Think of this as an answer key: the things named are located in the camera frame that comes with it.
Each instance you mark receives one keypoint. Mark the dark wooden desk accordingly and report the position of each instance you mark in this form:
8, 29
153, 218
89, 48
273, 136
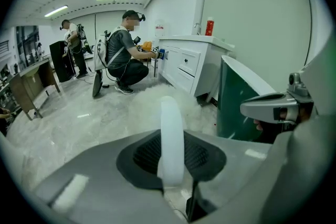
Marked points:
26, 86

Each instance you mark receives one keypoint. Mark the white vanity cabinet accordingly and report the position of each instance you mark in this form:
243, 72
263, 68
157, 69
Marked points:
189, 70

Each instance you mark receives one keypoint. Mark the black cabinet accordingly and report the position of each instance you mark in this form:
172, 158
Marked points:
59, 63

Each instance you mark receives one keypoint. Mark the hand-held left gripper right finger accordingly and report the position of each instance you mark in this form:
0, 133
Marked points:
236, 165

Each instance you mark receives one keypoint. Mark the person's right hand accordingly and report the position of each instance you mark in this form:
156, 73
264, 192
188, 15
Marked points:
258, 124

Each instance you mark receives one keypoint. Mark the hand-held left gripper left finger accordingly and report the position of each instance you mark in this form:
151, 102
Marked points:
99, 191

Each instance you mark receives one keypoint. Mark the red bottle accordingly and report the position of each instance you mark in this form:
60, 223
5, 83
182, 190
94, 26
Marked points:
209, 27

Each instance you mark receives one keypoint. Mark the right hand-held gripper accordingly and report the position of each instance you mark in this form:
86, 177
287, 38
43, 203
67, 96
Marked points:
321, 81

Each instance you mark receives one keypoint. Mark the orange box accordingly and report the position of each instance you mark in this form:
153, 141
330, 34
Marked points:
148, 47

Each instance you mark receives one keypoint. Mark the pale roller blind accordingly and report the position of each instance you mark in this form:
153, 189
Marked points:
257, 21

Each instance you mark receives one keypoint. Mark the ceiling tube light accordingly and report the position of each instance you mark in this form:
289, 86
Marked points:
56, 11

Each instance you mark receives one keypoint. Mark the chrome faucet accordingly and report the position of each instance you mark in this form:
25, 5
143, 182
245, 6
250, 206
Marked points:
197, 27

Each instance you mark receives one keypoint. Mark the black flat board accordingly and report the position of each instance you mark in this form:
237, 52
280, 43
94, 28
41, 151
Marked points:
97, 85

